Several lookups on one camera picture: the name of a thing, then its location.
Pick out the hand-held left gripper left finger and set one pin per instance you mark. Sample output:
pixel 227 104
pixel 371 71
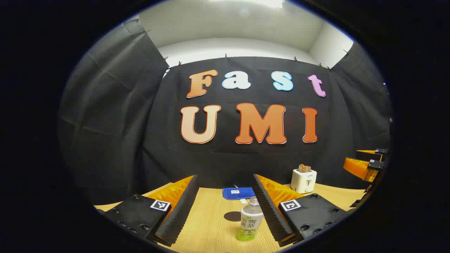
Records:
pixel 179 214

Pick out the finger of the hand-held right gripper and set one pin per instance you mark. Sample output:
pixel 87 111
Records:
pixel 357 168
pixel 367 154

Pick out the toast bread slice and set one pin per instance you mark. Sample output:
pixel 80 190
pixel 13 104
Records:
pixel 308 169
pixel 301 168

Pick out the dark round coaster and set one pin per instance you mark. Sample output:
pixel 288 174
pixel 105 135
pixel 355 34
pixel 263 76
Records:
pixel 232 216

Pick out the cream toaster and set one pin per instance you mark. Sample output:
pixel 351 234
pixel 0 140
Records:
pixel 302 182

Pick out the black backdrop cloth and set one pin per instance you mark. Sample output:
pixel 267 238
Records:
pixel 246 158

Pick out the blue towel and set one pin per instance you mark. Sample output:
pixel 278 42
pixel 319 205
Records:
pixel 246 192

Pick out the white green water bottle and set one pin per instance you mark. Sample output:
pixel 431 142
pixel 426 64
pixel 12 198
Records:
pixel 250 219

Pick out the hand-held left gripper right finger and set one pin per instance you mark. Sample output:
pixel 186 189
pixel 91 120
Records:
pixel 269 211

